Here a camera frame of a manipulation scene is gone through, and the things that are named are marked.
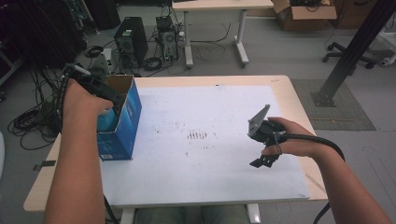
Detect white-legged wooden table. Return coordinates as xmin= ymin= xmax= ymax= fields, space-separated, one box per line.
xmin=171 ymin=0 xmax=275 ymax=69

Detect brown cardboard box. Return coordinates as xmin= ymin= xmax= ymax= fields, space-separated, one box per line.
xmin=271 ymin=0 xmax=338 ymax=32

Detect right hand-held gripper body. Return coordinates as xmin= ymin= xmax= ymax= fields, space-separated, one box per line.
xmin=247 ymin=104 xmax=288 ymax=147

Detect open computer tower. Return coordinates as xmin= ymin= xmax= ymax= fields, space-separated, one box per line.
xmin=155 ymin=15 xmax=180 ymax=63

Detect person's right hand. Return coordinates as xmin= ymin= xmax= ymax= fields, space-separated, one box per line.
xmin=261 ymin=116 xmax=332 ymax=159

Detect grey floor mat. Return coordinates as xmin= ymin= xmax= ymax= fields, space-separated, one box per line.
xmin=290 ymin=78 xmax=377 ymax=132

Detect left hand-held gripper black cable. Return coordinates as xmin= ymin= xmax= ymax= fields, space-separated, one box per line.
xmin=56 ymin=66 xmax=120 ymax=224

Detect white table mat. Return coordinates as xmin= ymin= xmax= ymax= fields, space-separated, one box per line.
xmin=99 ymin=85 xmax=312 ymax=208

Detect blue plastic bottle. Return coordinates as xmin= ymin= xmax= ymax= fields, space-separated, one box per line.
xmin=96 ymin=108 xmax=121 ymax=133

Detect right hand-held gripper black cable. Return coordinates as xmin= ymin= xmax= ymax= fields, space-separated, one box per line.
xmin=275 ymin=133 xmax=347 ymax=224

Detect black floor cable bundle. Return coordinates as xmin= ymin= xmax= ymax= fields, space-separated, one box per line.
xmin=7 ymin=106 xmax=62 ymax=151

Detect blue cardboard box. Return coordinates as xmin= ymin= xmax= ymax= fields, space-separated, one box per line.
xmin=96 ymin=74 xmax=143 ymax=161

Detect black metal stand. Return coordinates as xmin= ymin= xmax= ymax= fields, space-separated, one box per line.
xmin=311 ymin=0 xmax=396 ymax=108

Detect person's left hand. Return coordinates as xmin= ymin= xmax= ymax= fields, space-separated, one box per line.
xmin=60 ymin=78 xmax=115 ymax=132

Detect person's grey trousers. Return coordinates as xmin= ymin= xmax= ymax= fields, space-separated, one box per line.
xmin=134 ymin=204 xmax=250 ymax=224

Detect black curtain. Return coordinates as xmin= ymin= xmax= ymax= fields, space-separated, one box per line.
xmin=0 ymin=0 xmax=89 ymax=72

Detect black computer tower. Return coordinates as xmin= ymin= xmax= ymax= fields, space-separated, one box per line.
xmin=113 ymin=16 xmax=149 ymax=68

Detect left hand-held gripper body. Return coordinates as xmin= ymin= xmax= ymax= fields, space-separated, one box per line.
xmin=64 ymin=63 xmax=124 ymax=105

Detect black office chair base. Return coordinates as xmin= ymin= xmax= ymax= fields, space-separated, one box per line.
xmin=322 ymin=41 xmax=378 ymax=70

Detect black tape strip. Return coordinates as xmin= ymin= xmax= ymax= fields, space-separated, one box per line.
xmin=33 ymin=160 xmax=57 ymax=172

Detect hand-held gripper black cable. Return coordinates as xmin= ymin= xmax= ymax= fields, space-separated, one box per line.
xmin=56 ymin=66 xmax=120 ymax=224
xmin=275 ymin=133 xmax=347 ymax=224

